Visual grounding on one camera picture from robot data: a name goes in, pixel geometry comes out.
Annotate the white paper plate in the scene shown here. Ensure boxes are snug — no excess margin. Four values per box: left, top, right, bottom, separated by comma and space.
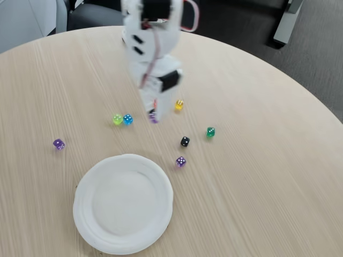
72, 153, 174, 255

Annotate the black sofa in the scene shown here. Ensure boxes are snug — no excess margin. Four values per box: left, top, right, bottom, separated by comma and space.
182, 0, 289, 49

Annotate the black chair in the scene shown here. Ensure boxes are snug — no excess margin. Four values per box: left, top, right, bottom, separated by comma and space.
66, 3, 125, 32

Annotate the grey furniture leg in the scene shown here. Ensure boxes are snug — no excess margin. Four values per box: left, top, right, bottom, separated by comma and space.
273, 0, 305, 46

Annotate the white cabinet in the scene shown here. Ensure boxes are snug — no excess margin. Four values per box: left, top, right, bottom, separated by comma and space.
0, 0, 68, 54

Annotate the red black arm cable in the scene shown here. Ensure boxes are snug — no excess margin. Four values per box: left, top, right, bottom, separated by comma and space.
138, 0, 200, 89

